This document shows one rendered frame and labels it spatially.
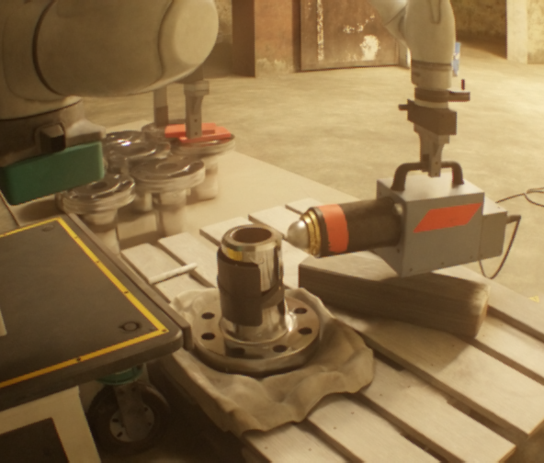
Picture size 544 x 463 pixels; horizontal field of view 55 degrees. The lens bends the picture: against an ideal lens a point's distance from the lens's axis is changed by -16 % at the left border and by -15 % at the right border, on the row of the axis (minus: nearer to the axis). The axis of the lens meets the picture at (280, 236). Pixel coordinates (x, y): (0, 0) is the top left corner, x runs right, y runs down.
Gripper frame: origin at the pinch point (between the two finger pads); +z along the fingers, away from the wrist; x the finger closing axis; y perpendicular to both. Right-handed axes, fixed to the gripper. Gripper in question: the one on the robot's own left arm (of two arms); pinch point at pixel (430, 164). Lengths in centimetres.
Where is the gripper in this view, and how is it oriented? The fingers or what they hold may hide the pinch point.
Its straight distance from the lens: 126.0
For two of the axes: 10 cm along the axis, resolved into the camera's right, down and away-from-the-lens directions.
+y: -9.5, 1.4, -2.7
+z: 0.2, 9.1, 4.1
